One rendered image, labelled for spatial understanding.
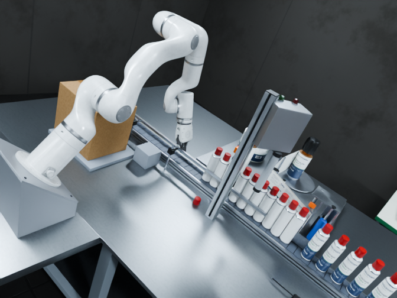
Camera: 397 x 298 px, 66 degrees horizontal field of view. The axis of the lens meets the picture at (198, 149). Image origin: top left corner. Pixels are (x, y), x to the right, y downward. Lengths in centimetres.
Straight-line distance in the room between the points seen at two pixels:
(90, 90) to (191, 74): 49
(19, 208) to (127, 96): 51
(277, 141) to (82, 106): 76
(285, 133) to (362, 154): 262
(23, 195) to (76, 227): 27
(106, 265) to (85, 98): 68
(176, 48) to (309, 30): 291
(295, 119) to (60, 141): 87
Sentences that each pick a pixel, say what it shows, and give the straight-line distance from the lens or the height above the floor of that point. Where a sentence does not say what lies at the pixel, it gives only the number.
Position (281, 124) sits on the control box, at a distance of 123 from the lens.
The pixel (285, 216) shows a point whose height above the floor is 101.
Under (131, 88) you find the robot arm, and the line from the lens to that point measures 119.
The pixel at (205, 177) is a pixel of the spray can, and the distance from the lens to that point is 162.
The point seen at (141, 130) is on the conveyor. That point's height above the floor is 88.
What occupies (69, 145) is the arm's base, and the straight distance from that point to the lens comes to 120.
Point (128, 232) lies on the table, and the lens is 132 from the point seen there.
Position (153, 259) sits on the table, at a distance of 126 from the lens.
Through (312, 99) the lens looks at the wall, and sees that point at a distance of 395.
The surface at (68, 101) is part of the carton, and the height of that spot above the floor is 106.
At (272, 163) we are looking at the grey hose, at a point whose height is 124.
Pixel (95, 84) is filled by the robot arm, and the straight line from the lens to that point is 123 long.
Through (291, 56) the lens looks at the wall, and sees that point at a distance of 407.
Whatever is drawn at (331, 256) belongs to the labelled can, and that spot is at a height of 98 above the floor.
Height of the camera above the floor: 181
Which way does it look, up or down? 29 degrees down
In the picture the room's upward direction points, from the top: 22 degrees clockwise
